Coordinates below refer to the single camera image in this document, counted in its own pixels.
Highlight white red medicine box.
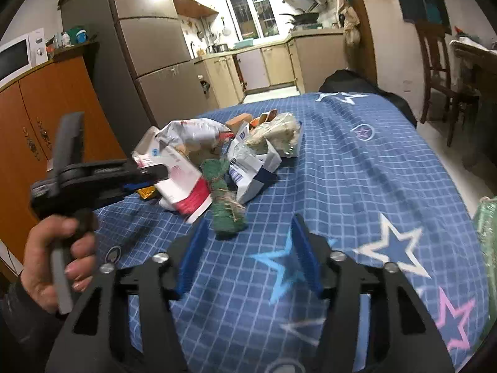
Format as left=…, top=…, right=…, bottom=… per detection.
left=131, top=126, right=212, bottom=224

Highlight white plastic bag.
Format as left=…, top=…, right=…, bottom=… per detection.
left=155, top=118, right=234, bottom=157

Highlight green scouring cloth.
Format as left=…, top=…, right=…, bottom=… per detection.
left=200, top=158, right=246, bottom=237

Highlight white blue packet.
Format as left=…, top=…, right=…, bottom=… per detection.
left=227, top=122, right=281, bottom=205

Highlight clear bag with beige stuffing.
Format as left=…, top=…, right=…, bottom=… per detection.
left=244, top=112, right=303, bottom=158

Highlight orange brown cardboard box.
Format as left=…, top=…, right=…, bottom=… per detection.
left=225, top=113, right=253, bottom=134

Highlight orange white carton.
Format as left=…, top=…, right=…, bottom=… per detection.
left=250, top=109, right=278, bottom=128

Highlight green-lined trash bin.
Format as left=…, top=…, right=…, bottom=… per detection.
left=473, top=196, right=497, bottom=322

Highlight beige kitchen counter cabinets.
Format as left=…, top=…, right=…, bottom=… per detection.
left=193, top=28, right=348, bottom=108

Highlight kitchen window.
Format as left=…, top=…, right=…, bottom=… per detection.
left=227, top=0, right=280, bottom=40

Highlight person's left hand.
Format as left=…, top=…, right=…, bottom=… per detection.
left=20, top=215, right=98, bottom=314

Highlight orange wooden cabinet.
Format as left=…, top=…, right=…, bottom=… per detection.
left=0, top=56, right=125, bottom=261

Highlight grey refrigerator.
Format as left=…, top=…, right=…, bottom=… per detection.
left=62, top=0, right=208, bottom=153

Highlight white microwave oven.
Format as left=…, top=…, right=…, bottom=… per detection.
left=0, top=28, right=48, bottom=87

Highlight black bag on floor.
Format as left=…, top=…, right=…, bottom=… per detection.
left=318, top=69, right=417, bottom=128

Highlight black wok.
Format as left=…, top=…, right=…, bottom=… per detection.
left=285, top=12, right=319, bottom=26

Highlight dark wooden dining table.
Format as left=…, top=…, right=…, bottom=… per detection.
left=450, top=37, right=496, bottom=168

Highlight dark wooden chair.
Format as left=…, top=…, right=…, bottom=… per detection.
left=414, top=20, right=479, bottom=147

